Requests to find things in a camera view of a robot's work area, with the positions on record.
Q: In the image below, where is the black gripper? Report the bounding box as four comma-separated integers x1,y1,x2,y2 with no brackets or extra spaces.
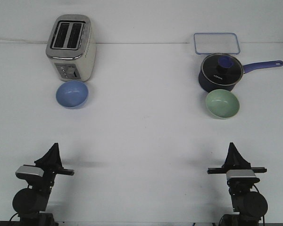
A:
207,142,267,192
26,143,75,191

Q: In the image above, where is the green bowl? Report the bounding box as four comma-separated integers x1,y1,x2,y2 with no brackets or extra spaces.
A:
205,89,240,119

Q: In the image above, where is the blue bowl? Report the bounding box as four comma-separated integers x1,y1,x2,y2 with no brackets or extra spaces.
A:
55,81,89,109

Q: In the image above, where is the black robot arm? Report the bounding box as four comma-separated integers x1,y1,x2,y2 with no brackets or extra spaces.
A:
12,143,75,226
207,142,268,226

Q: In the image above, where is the glass pot lid blue knob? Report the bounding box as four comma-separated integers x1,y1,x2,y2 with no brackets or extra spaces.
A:
201,53,243,86

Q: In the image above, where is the silver cream two-slot toaster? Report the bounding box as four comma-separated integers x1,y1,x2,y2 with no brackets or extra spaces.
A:
46,14,97,81

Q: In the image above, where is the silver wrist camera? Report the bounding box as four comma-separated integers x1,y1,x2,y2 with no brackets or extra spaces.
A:
226,169,260,184
15,165,44,179

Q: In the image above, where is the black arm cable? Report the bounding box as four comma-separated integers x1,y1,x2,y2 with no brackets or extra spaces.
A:
252,183,267,224

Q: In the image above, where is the blue saucepan with handle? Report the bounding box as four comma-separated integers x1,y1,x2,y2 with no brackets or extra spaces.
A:
199,60,283,92

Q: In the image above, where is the white toaster power cord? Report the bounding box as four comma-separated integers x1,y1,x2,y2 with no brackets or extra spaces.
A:
0,35,49,44

